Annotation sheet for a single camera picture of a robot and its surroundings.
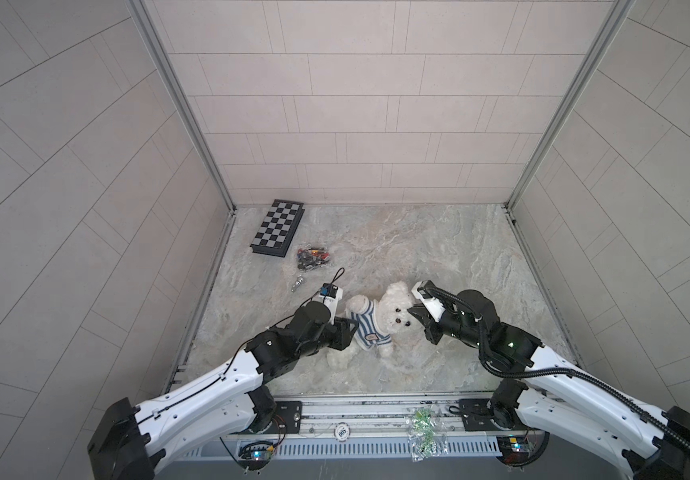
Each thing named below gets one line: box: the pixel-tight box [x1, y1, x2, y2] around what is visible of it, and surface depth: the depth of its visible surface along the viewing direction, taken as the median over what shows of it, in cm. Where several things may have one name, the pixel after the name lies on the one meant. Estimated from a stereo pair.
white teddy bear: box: [327, 281, 422, 370], surface depth 77 cm
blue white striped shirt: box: [344, 299, 392, 351], surface depth 77 cm
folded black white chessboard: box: [250, 199, 305, 258], surface depth 107 cm
